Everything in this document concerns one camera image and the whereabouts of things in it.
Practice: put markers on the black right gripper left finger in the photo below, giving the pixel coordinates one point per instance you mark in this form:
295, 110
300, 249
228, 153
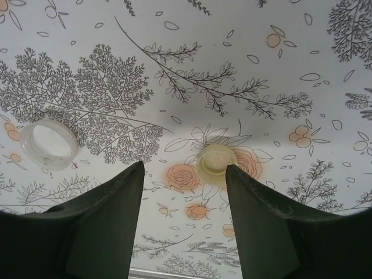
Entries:
87, 232

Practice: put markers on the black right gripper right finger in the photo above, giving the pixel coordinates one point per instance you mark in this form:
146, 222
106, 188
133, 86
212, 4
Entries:
276, 238

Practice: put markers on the translucent white bottle cap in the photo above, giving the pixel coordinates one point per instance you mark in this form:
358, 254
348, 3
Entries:
49, 142

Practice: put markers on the pale yellow bottle cap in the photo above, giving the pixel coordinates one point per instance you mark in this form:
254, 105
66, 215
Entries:
212, 162

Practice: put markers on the floral printed table mat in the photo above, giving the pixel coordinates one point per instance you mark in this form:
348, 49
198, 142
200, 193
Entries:
186, 72

